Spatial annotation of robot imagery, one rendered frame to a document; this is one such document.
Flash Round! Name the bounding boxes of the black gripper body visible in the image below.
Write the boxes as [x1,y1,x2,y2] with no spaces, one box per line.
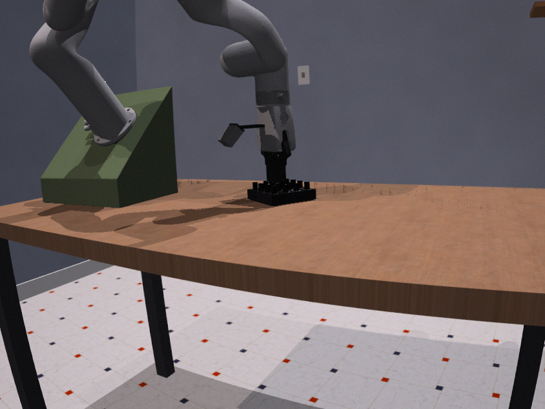
[256,103,296,152]

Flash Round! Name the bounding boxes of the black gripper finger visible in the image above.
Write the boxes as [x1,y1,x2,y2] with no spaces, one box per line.
[272,131,291,185]
[261,151,274,182]

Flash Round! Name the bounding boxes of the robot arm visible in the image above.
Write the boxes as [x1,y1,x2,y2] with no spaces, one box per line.
[29,0,290,147]

